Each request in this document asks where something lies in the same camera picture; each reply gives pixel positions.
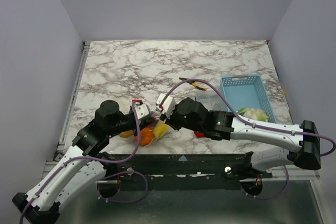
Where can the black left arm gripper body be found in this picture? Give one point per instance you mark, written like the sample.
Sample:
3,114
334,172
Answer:
132,125

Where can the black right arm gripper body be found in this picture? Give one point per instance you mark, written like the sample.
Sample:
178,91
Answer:
168,121

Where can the clear zip bag orange zipper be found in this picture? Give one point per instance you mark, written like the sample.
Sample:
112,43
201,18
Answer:
152,129

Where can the yellow lemon squash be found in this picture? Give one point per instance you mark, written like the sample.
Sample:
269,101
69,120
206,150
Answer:
160,129

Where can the orange yellow bell pepper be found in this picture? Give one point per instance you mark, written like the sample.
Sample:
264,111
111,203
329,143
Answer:
127,134

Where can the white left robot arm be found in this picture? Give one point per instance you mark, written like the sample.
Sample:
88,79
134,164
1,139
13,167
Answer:
83,162

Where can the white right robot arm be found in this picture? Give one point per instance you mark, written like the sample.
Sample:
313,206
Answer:
291,144

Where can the red black utility knife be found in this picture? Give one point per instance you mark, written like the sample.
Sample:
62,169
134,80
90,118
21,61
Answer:
199,134

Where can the clear plastic screw box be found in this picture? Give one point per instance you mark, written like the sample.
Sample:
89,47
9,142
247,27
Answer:
210,100

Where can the green white cabbage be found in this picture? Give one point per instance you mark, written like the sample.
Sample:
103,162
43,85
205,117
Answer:
242,111

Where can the light blue plastic basket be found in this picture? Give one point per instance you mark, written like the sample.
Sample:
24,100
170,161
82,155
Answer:
247,91

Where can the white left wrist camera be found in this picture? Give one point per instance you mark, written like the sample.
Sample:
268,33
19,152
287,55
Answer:
140,109

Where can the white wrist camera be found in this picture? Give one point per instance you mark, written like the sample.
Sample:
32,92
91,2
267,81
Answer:
167,106
140,109

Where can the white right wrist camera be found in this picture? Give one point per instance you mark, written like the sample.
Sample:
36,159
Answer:
167,106

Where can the yellow handled pliers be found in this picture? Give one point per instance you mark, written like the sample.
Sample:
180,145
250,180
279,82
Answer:
194,84

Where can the black metal base rail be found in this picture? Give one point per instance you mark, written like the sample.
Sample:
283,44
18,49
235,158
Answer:
183,172

